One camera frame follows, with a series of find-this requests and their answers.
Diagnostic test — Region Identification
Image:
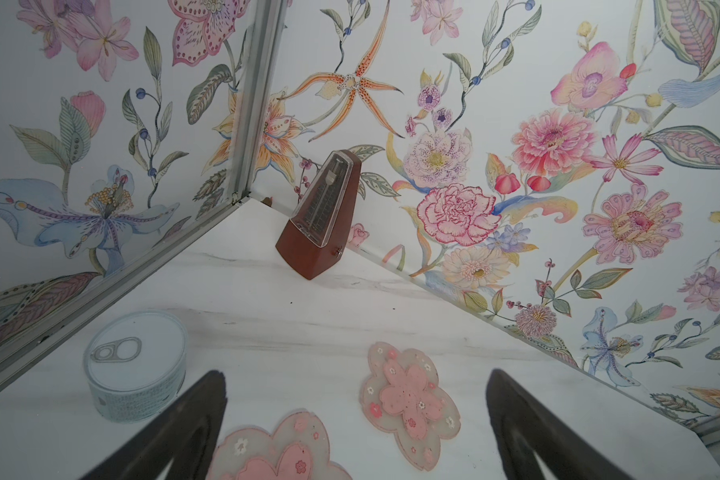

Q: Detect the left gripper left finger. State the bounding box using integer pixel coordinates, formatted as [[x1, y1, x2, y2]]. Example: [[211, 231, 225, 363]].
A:
[[84, 370, 227, 479]]

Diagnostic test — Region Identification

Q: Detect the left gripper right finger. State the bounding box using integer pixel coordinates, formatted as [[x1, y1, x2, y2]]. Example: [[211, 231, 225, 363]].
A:
[[485, 369, 629, 479]]

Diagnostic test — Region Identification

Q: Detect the pink flower coaster front left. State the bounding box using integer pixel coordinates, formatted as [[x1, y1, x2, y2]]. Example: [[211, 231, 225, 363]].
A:
[[207, 411, 351, 480]]

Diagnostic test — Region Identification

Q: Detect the pink flower coaster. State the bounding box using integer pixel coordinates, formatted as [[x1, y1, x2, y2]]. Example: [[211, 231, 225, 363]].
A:
[[207, 411, 351, 480], [359, 342, 461, 471]]

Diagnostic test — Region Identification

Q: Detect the pink flower coaster back left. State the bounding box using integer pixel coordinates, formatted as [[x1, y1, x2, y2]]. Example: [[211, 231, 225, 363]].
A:
[[359, 342, 461, 471]]

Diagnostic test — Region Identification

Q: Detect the small tin can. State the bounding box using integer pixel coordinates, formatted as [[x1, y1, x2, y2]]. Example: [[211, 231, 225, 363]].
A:
[[83, 310, 188, 423]]

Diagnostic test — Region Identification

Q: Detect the brown wooden metronome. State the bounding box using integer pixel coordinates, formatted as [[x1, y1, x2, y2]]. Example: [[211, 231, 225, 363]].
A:
[[276, 150, 362, 280]]

